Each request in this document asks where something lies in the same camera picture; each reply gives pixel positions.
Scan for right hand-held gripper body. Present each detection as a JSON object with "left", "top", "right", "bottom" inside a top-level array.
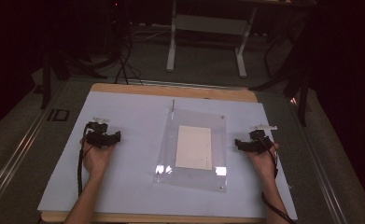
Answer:
[{"left": 245, "top": 124, "right": 278, "bottom": 155}]

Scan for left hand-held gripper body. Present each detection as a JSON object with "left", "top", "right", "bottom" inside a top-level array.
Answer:
[{"left": 85, "top": 116, "right": 114, "bottom": 149}]

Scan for person's left hand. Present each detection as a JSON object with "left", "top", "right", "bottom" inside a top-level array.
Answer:
[{"left": 79, "top": 138, "right": 117, "bottom": 181}]

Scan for person's right hand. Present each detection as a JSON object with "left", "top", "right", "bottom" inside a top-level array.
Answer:
[{"left": 246, "top": 142, "right": 280, "bottom": 183}]

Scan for white table sheet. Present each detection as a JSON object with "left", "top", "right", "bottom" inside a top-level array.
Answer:
[{"left": 37, "top": 91, "right": 298, "bottom": 220}]

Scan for white paper card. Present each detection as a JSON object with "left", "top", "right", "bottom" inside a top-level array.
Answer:
[{"left": 175, "top": 124, "right": 214, "bottom": 172}]

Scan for black floor stand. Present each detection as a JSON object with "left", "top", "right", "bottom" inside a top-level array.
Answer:
[
  {"left": 39, "top": 46, "right": 109, "bottom": 110},
  {"left": 251, "top": 8, "right": 316, "bottom": 127}
]

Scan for metal strip behind table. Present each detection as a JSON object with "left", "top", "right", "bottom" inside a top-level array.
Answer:
[{"left": 120, "top": 78, "right": 249, "bottom": 91}]

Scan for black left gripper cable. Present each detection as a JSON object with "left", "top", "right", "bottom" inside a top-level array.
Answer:
[{"left": 77, "top": 122, "right": 92, "bottom": 198}]

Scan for black floor bracket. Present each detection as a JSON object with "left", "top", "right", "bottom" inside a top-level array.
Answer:
[{"left": 47, "top": 108, "right": 71, "bottom": 122}]

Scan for black floor cables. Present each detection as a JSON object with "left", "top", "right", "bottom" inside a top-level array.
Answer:
[{"left": 114, "top": 43, "right": 145, "bottom": 86}]

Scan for metal floor rail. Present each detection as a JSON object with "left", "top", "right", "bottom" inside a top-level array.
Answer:
[
  {"left": 290, "top": 99, "right": 350, "bottom": 224},
  {"left": 0, "top": 92, "right": 64, "bottom": 214}
]

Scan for white floor cable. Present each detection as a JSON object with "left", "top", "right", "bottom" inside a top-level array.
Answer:
[{"left": 129, "top": 27, "right": 173, "bottom": 44}]

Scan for white desk frame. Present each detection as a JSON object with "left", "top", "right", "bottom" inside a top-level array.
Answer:
[{"left": 165, "top": 0, "right": 259, "bottom": 78}]

